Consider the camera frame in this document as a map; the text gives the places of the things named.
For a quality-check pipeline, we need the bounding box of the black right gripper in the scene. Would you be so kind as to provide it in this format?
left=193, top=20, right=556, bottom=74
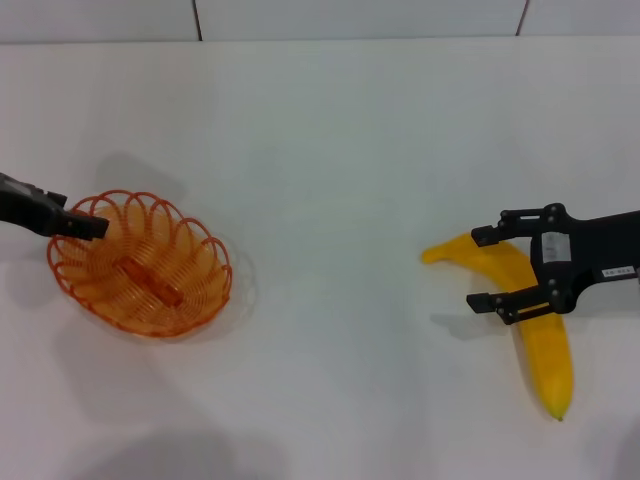
left=465, top=202, right=640, bottom=327

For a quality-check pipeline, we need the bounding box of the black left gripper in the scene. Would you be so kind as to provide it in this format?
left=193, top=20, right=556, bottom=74
left=0, top=172, right=110, bottom=243

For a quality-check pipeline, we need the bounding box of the orange wire basket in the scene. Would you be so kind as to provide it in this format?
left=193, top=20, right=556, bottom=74
left=47, top=188, right=234, bottom=340

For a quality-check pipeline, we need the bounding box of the yellow banana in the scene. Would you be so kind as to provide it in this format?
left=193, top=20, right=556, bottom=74
left=421, top=234, right=575, bottom=422

